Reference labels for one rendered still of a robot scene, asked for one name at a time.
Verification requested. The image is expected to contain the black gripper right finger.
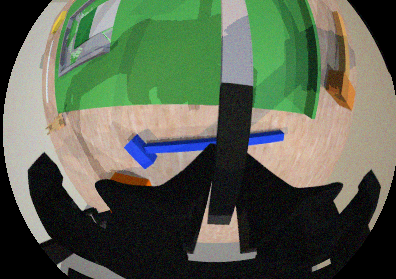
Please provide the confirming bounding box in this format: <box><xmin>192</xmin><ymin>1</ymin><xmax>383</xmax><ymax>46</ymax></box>
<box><xmin>235</xmin><ymin>153</ymin><xmax>343</xmax><ymax>254</ymax></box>

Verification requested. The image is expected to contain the green putting mat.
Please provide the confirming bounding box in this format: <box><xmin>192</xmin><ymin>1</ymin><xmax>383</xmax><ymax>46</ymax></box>
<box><xmin>54</xmin><ymin>0</ymin><xmax>310</xmax><ymax>114</ymax></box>

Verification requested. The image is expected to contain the yellow rectangular block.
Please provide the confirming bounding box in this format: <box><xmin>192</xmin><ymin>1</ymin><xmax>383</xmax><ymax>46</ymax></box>
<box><xmin>50</xmin><ymin>10</ymin><xmax>66</xmax><ymax>34</ymax></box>

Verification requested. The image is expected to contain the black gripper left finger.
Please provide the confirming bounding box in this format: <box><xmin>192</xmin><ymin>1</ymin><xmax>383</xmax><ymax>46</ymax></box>
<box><xmin>94</xmin><ymin>143</ymin><xmax>215</xmax><ymax>254</ymax></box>

